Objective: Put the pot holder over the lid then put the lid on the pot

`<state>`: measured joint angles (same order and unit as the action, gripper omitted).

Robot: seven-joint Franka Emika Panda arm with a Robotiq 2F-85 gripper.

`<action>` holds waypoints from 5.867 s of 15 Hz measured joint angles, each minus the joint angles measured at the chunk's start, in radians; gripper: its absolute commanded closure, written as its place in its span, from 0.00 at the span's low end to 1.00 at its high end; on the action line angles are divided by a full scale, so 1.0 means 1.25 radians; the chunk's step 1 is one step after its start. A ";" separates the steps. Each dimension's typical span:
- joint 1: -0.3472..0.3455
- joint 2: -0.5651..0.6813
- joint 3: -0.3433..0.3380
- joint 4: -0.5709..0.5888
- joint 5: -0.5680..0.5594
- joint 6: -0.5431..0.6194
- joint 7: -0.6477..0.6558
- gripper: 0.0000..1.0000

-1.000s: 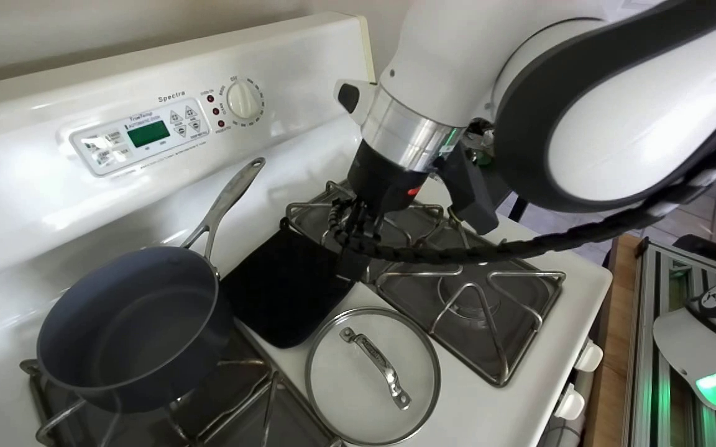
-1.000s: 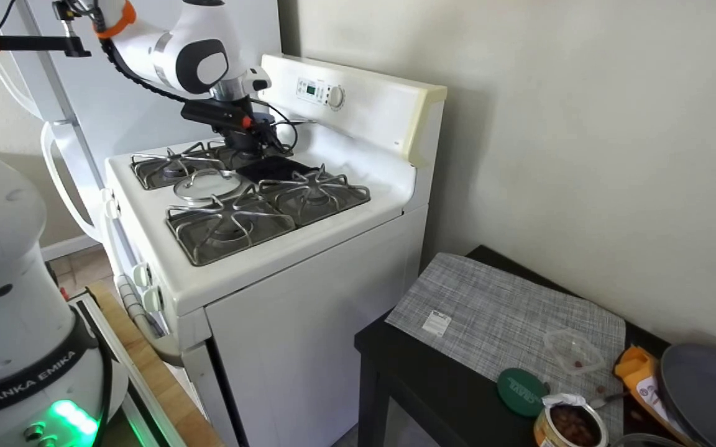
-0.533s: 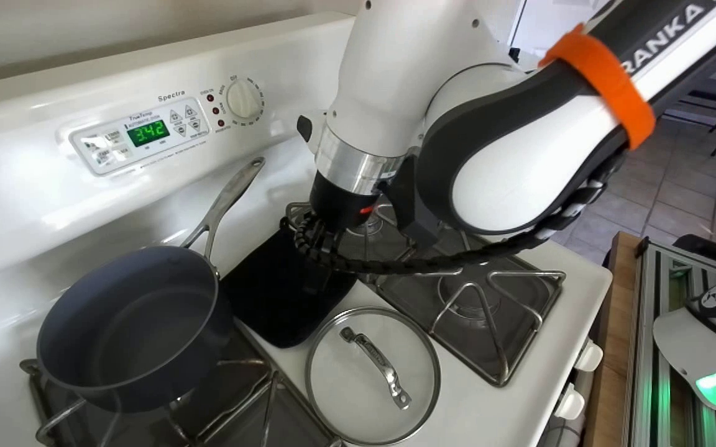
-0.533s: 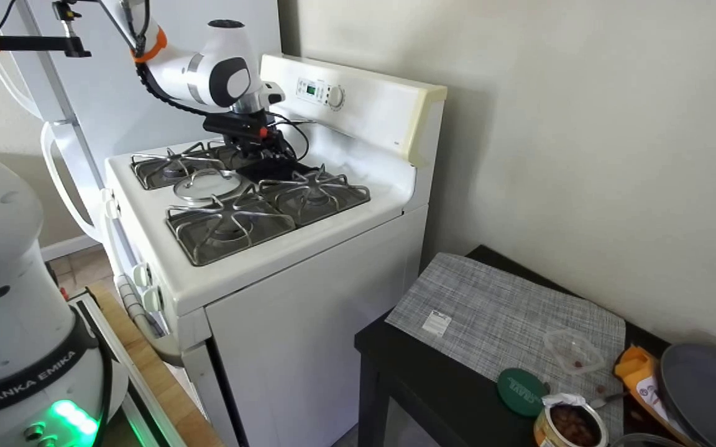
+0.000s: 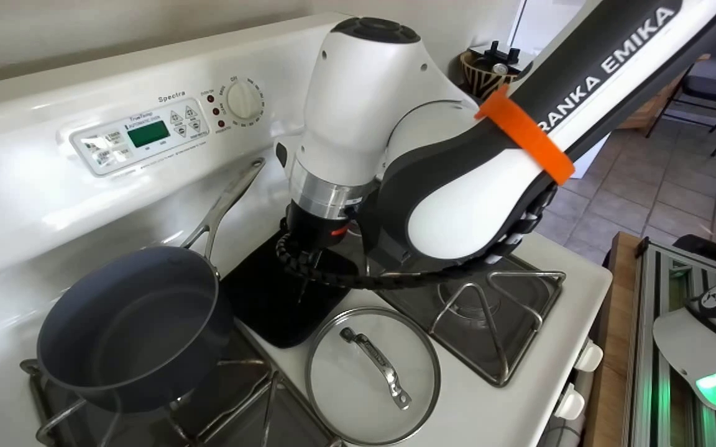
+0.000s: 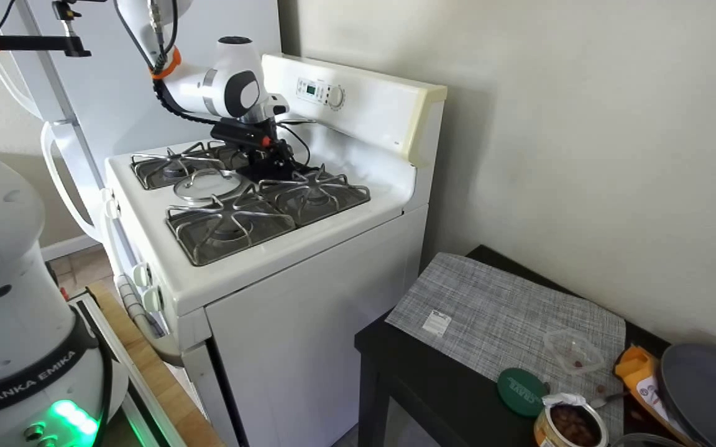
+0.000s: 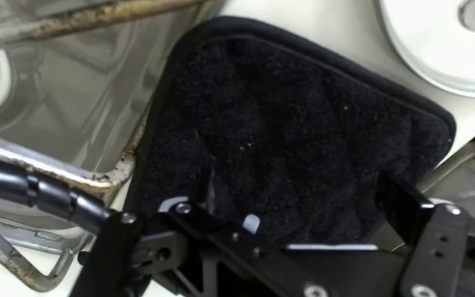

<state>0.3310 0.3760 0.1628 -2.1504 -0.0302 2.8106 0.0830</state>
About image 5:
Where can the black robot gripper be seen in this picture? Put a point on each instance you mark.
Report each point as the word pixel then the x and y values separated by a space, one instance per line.
pixel 312 225

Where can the black quilted pot holder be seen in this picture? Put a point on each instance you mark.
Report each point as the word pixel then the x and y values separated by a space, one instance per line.
pixel 267 306

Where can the glass pot lid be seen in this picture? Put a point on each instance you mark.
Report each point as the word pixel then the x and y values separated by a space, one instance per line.
pixel 374 414

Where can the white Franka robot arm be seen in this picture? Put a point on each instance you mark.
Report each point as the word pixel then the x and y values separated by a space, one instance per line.
pixel 374 116

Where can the stove control panel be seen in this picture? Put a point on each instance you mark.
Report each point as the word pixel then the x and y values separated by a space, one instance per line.
pixel 150 132

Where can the black cast iron stove grate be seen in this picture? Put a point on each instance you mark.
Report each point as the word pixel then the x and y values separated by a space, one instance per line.
pixel 497 332
pixel 234 399

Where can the dark blue saucepan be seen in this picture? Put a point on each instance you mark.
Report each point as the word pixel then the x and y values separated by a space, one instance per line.
pixel 125 332

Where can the patterned woven bowl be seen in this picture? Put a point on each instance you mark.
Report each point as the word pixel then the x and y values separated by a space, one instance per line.
pixel 483 71

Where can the white gas stove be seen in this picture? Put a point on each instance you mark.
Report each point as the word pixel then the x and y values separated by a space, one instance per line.
pixel 60 190

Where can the white stove knob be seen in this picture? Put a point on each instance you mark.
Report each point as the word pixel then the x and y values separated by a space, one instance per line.
pixel 586 355
pixel 569 406

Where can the wooden base board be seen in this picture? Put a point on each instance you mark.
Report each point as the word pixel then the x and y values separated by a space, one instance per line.
pixel 610 332

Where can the aluminium frame rails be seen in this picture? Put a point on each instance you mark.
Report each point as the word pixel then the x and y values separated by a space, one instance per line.
pixel 652 332

